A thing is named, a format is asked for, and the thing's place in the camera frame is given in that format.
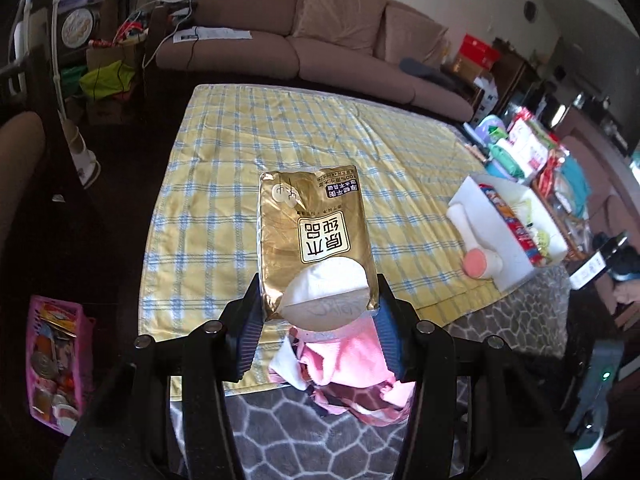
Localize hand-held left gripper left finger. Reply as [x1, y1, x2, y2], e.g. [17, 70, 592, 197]
[52, 272, 266, 480]

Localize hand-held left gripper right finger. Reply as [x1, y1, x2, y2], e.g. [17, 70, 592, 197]
[375, 272, 583, 480]

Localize white foam box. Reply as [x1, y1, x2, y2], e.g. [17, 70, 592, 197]
[446, 175, 571, 291]

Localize blue red cracker box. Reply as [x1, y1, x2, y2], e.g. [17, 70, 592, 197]
[477, 183, 546, 267]

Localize gold tissue pack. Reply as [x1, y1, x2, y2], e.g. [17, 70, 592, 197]
[257, 165, 383, 331]

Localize grey patterned desktop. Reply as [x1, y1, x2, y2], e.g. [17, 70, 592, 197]
[167, 265, 573, 480]

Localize wicker basket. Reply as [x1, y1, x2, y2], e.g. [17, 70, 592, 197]
[532, 180, 601, 263]

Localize pink cloth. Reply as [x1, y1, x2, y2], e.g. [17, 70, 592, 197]
[270, 317, 416, 427]

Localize teal cloth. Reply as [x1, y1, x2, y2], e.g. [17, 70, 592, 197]
[555, 155, 591, 218]

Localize white device with pink head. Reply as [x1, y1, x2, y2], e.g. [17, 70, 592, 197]
[446, 204, 505, 279]

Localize dark appliance with green light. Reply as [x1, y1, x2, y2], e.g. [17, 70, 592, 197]
[565, 335, 631, 461]

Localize pile of red packages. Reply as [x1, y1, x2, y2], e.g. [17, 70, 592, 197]
[507, 107, 571, 181]

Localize pink plastic basket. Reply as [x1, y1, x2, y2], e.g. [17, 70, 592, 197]
[26, 295, 97, 433]

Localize lavender tub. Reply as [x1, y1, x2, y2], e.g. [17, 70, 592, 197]
[475, 115, 508, 143]

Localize yellow checkered cloth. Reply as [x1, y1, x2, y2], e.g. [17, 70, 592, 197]
[139, 84, 506, 401]

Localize brown sofa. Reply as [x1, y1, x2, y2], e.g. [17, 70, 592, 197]
[155, 0, 476, 123]

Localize green bag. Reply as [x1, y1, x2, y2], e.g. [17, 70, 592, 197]
[80, 60, 137, 101]

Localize white papers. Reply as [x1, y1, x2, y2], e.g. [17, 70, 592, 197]
[172, 27, 251, 43]

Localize beige sofa cushion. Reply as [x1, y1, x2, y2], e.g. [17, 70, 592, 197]
[377, 2, 448, 68]
[292, 0, 388, 53]

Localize cardboard box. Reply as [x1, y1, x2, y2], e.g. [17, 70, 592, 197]
[86, 42, 136, 68]

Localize round tin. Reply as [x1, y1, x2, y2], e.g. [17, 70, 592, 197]
[61, 10, 96, 47]

